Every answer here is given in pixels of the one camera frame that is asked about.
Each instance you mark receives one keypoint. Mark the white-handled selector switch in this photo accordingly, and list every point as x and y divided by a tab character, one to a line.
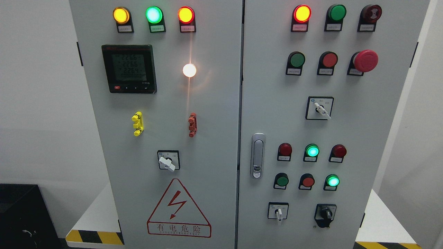
278	210
319	108

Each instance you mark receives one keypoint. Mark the white platform with hazard stripes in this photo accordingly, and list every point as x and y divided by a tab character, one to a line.
99	228

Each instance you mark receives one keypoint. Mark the grey cabinet door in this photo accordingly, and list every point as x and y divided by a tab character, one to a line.
208	161
275	104

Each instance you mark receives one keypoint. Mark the grey right cabinet door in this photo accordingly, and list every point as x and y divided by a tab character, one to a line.
275	104

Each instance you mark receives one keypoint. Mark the white-handled selector switch lower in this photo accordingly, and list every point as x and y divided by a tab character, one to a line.
278	210

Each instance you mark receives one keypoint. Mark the small green push button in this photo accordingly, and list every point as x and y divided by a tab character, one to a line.
281	181

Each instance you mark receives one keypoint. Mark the dark red indicator light left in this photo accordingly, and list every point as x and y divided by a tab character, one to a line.
284	152

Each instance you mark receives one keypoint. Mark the white-handled selector switch left door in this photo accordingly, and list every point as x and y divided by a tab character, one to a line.
168	160

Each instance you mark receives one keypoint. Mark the dark red indicator light right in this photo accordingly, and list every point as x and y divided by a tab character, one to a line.
337	153

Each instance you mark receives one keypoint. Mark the green lit indicator lower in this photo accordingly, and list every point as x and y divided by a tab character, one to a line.
331	182

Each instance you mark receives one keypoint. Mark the black digital power meter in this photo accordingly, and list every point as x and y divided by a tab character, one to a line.
130	68

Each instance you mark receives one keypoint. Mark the red electric hazard warning sticker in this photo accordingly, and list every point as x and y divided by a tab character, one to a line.
177	214

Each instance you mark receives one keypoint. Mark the white-handled selector switch upper right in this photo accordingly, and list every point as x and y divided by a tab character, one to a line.
319	108

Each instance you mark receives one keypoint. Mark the dark red indicator light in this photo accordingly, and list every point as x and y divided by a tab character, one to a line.
337	153
284	152

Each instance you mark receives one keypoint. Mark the black box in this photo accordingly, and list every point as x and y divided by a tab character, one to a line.
24	219

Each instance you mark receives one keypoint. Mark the grey left cabinet door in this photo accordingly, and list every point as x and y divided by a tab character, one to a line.
208	161

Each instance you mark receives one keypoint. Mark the red-rimmed yellow indicator light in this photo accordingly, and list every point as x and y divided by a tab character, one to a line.
186	16

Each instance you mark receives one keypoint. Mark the dark red buzzer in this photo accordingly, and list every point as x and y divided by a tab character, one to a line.
369	16

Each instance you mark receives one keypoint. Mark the white lit indicator lamp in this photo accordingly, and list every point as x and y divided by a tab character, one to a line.
189	70

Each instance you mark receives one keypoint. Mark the small red push button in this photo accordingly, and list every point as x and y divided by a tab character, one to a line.
306	182

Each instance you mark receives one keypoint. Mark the red terminal connector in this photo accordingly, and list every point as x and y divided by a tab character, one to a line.
192	120

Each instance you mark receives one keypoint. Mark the red emergency stop button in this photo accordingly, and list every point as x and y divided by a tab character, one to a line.
361	62

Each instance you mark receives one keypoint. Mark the green lit indicator middle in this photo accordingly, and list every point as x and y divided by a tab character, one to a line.
311	153

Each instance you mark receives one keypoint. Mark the green unlit indicator light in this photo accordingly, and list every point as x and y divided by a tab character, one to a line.
334	17

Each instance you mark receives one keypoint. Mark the black rotary knob switch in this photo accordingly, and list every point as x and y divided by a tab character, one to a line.
324	214

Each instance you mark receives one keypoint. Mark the silver door handle lock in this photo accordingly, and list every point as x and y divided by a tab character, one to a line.
257	155

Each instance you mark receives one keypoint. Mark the red lit indicator light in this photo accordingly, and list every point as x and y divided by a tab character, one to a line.
300	19

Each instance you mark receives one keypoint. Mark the green lit indicator light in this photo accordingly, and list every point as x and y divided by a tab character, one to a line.
155	19

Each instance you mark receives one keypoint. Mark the yellow terminal connector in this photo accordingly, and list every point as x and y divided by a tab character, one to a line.
138	123

